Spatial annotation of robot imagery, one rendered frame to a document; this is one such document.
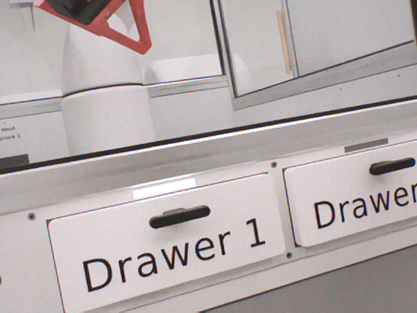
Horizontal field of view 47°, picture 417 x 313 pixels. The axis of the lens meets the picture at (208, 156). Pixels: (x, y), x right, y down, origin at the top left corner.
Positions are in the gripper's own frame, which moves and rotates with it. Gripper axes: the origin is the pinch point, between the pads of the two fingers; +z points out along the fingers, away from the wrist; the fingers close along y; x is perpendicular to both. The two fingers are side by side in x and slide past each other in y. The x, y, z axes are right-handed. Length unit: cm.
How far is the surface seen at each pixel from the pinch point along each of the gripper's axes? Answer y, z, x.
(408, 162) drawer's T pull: -17.9, 35.9, -15.2
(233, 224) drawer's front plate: -9.4, 24.5, 7.2
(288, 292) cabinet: -13.9, 38.3, 9.4
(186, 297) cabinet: -9.0, 26.7, 18.4
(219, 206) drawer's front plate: -7.8, 21.8, 6.7
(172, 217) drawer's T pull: -8.8, 15.5, 11.5
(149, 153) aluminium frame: -1.0, 13.0, 7.2
